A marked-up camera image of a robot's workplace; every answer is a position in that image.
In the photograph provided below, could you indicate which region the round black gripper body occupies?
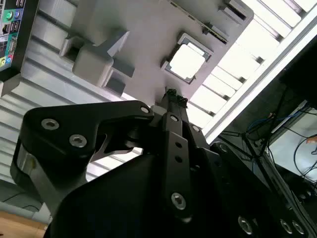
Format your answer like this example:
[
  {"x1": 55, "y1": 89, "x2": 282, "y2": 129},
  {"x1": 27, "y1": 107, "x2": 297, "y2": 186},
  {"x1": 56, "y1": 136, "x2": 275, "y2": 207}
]
[{"x1": 46, "y1": 121, "x2": 235, "y2": 238}]

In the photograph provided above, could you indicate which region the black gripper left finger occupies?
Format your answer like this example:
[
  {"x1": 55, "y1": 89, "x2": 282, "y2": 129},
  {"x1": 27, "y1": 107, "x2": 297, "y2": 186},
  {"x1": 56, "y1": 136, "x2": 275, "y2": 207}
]
[{"x1": 10, "y1": 88, "x2": 194, "y2": 223}]

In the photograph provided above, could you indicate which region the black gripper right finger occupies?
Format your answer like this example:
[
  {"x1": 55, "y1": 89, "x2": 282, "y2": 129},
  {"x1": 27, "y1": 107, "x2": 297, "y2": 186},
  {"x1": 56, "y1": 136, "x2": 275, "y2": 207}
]
[{"x1": 176, "y1": 95, "x2": 314, "y2": 238}]

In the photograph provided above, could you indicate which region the silver topped CPU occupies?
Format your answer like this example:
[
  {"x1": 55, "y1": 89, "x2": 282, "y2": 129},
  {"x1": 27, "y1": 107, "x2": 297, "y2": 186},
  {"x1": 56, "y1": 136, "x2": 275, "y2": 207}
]
[{"x1": 166, "y1": 42, "x2": 210, "y2": 81}]

